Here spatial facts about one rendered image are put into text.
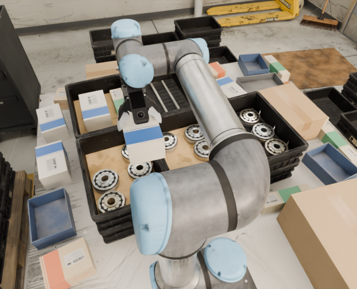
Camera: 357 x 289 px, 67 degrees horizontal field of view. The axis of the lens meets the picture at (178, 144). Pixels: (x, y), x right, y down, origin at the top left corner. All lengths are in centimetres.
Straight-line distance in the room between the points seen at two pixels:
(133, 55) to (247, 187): 40
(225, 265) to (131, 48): 59
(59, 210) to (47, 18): 332
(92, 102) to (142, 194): 104
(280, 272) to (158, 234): 84
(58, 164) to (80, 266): 48
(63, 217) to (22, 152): 144
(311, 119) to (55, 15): 357
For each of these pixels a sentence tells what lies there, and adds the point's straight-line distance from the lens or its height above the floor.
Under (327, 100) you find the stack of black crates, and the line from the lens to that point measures 270.
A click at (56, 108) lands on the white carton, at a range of 163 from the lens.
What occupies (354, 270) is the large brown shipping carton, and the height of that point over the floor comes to 90.
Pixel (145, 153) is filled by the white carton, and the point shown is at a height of 109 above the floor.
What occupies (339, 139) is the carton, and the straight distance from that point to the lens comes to 160.
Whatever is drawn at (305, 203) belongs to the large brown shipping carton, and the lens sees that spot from 110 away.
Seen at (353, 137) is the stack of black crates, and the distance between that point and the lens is 221.
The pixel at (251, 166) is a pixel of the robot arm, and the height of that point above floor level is 144.
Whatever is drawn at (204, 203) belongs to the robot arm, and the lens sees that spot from 39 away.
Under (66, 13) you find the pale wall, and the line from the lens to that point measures 427.
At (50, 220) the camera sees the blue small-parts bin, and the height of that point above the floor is 70.
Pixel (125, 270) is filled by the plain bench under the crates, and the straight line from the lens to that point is 114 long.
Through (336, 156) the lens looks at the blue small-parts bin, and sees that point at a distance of 154.
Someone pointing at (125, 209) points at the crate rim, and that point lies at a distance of 97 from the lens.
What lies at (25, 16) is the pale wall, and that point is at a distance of 433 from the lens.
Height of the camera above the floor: 177
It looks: 49 degrees down
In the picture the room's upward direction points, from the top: 1 degrees clockwise
